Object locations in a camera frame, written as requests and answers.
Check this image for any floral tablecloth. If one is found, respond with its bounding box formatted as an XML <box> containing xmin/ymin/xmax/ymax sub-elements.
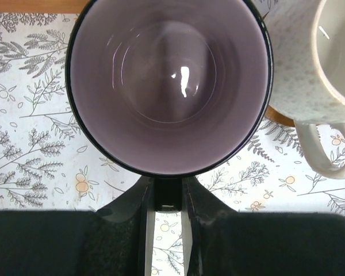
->
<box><xmin>0</xmin><ymin>0</ymin><xmax>345</xmax><ymax>276</ymax></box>

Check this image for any dark wooden coaster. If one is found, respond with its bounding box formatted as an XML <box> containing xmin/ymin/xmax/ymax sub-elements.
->
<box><xmin>265</xmin><ymin>106</ymin><xmax>294</xmax><ymax>127</ymax></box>

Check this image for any purple mug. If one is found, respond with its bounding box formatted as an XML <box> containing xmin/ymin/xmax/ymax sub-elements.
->
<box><xmin>66</xmin><ymin>1</ymin><xmax>274</xmax><ymax>212</ymax></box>

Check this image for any cream white mug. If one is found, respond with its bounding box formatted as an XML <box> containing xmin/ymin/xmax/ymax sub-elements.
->
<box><xmin>265</xmin><ymin>1</ymin><xmax>345</xmax><ymax>179</ymax></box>

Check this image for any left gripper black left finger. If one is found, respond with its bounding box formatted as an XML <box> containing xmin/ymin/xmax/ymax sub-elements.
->
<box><xmin>0</xmin><ymin>177</ymin><xmax>154</xmax><ymax>275</ymax></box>

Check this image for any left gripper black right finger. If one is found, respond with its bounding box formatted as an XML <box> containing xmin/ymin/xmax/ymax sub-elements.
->
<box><xmin>181</xmin><ymin>177</ymin><xmax>345</xmax><ymax>275</ymax></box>

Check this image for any orange wooden compartment tray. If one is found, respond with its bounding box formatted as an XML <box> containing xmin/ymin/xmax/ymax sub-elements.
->
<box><xmin>0</xmin><ymin>0</ymin><xmax>88</xmax><ymax>13</ymax></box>

